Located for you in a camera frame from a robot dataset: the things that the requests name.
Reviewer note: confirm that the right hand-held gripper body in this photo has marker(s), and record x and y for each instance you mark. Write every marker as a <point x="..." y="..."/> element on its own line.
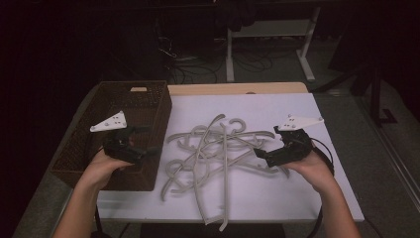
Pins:
<point x="294" y="147"/>

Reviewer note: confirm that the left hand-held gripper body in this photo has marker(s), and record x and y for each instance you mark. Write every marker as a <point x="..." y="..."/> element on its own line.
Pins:
<point x="120" y="145"/>

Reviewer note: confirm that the brown woven basket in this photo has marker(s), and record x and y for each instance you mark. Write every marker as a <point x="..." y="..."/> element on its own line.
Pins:
<point x="138" y="109"/>

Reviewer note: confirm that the person's left hand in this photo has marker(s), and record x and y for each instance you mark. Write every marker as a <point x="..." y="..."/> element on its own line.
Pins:
<point x="99" y="170"/>

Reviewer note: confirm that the person's right hand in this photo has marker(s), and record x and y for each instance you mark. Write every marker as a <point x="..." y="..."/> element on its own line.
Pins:
<point x="315" y="172"/>

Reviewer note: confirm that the white table mat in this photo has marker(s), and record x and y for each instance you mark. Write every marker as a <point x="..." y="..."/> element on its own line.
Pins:
<point x="264" y="198"/>

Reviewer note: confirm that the light wooden table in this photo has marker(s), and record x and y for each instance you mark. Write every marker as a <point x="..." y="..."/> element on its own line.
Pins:
<point x="231" y="88"/>

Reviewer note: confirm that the dark metal stand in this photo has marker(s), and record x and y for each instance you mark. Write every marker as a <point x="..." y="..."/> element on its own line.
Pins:
<point x="376" y="99"/>

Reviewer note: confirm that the dark hanging cloth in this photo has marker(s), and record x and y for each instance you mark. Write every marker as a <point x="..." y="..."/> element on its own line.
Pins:
<point x="236" y="16"/>

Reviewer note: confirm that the white desk frame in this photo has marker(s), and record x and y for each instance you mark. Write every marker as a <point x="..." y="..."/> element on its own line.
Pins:
<point x="229" y="59"/>

